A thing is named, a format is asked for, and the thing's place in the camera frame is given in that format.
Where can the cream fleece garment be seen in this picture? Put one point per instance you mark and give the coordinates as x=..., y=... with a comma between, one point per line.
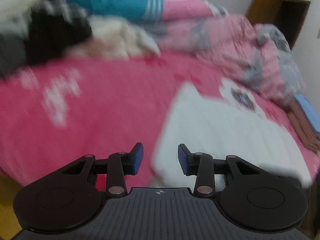
x=112, y=37

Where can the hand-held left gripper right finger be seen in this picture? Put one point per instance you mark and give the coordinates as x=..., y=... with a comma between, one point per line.
x=182, y=158

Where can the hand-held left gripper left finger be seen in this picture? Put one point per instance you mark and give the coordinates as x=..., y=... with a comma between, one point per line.
x=137, y=158

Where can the pink floral blanket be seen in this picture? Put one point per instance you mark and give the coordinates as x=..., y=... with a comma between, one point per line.
x=100, y=117

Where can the wooden door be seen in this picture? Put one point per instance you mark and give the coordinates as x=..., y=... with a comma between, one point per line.
x=265, y=5

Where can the plaid garment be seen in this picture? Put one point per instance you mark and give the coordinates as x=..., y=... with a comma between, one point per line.
x=55, y=8

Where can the pink grey quilt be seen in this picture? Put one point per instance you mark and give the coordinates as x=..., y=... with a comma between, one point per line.
x=237, y=45

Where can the white sweatshirt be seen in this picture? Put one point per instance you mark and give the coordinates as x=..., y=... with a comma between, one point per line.
x=212, y=130

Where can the black garment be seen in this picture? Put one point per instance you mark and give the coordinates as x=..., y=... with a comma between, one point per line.
x=50, y=37

